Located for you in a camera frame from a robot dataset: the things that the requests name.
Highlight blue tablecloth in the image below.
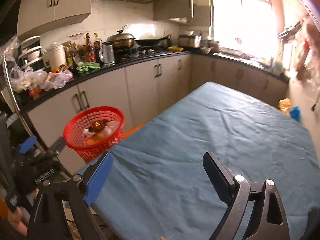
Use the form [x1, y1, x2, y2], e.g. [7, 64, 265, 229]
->
[75, 81, 320, 240]

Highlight blue plastic bag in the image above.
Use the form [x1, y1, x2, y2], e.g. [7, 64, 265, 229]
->
[290, 105, 302, 120]

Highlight wall hook rack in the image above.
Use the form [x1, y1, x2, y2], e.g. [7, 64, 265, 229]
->
[277, 21, 304, 37]

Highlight black kitchen countertop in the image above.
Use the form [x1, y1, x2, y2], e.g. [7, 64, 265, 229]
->
[15, 50, 290, 113]

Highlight steel rectangular pot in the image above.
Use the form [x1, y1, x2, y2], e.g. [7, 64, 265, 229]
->
[178, 35, 202, 48]

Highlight row of sauce bottles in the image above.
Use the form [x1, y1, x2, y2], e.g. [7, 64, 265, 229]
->
[64, 32, 103, 68]

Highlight steel wok with lid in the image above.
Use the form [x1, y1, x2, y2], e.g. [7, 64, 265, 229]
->
[106, 25, 137, 49]

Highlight hanging plastic bags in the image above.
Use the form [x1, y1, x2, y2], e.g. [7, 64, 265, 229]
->
[292, 17, 320, 83]

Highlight gas stove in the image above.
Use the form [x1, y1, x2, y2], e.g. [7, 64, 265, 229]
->
[114, 46, 173, 60]

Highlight red plastic basket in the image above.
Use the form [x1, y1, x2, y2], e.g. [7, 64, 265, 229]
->
[63, 106, 125, 163]

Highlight person's left hand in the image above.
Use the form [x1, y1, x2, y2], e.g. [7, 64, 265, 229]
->
[8, 206, 28, 236]

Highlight stack of pots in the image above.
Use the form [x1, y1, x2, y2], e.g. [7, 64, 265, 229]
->
[200, 39, 220, 54]

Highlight beige cabinets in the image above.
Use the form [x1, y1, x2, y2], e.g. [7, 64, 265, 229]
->
[17, 0, 194, 34]
[25, 54, 288, 170]

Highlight orange cardboard box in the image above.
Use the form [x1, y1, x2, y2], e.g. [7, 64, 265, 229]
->
[86, 131, 110, 145]

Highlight silver electric kettle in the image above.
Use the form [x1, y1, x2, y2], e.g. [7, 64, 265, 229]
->
[100, 42, 115, 65]

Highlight white electric cooker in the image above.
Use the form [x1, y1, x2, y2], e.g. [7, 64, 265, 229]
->
[44, 44, 67, 72]

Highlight pile of crumpled bags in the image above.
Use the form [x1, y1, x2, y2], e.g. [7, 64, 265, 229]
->
[10, 66, 74, 93]

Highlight black wok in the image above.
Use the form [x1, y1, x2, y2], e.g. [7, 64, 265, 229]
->
[135, 36, 170, 47]

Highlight beige lower cabinets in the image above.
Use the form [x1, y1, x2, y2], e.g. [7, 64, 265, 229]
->
[25, 54, 288, 170]

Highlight steel curved handle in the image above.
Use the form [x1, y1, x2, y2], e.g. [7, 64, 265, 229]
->
[2, 59, 47, 153]

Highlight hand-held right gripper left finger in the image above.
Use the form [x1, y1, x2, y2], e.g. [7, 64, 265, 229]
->
[27, 151, 113, 240]

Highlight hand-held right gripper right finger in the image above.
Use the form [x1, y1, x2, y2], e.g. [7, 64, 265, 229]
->
[202, 152, 290, 240]

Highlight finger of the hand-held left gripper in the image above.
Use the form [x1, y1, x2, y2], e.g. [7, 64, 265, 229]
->
[19, 135, 37, 154]
[47, 137, 67, 157]

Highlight yellow plastic bag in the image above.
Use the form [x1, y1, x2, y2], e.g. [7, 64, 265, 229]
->
[279, 99, 292, 114]

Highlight green cloth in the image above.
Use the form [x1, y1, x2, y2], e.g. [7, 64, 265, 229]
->
[76, 62, 101, 74]

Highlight beige upper cabinets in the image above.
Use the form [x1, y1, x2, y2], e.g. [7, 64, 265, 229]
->
[17, 0, 194, 34]

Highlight kitchen window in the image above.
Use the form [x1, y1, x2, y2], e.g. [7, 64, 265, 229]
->
[210, 0, 285, 60]

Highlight white tiered rack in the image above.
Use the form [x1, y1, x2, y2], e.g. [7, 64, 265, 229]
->
[17, 35, 44, 72]

